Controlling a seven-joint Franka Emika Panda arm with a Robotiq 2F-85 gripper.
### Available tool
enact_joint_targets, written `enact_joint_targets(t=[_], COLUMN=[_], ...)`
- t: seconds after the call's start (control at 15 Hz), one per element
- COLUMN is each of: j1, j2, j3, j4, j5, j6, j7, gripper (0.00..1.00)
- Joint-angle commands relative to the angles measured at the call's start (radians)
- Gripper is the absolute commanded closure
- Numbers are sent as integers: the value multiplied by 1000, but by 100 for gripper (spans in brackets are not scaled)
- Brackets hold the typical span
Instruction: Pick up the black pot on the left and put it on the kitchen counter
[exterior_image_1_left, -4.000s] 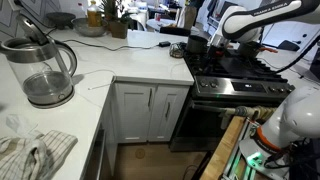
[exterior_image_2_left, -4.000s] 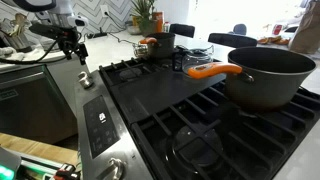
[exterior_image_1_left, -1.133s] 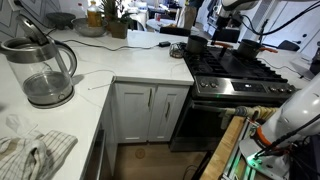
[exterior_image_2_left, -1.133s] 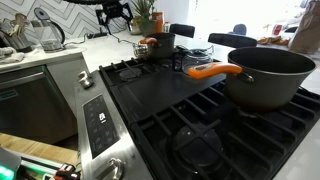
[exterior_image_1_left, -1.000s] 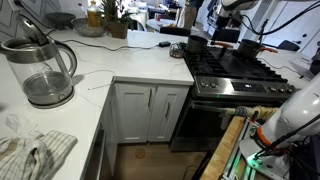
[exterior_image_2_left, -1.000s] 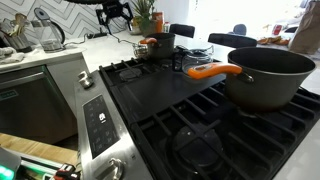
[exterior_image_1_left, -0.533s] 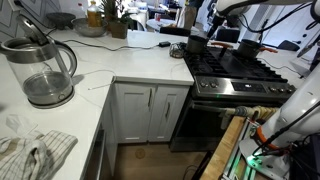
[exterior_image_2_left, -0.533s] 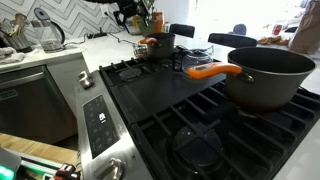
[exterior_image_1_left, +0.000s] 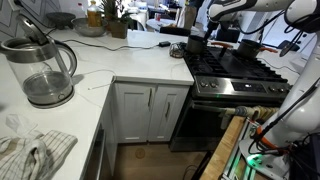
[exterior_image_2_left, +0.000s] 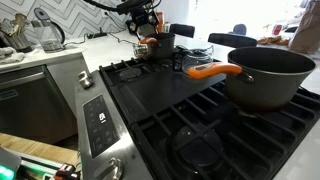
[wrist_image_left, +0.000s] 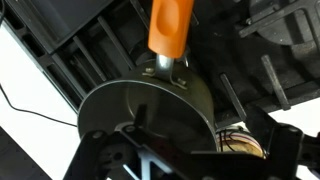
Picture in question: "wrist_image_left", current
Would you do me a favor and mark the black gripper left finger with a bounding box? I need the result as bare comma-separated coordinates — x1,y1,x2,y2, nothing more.
62,103,193,180

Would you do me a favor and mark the thin black power cable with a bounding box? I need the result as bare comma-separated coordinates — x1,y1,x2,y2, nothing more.
0,82,79,129

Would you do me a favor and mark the black gas stove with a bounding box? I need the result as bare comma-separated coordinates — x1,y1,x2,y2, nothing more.
0,0,320,132

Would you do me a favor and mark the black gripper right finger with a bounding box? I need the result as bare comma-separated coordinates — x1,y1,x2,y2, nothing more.
244,105,320,180

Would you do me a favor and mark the small black pot orange handle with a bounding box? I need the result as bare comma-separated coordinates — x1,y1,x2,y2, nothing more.
76,0,218,154

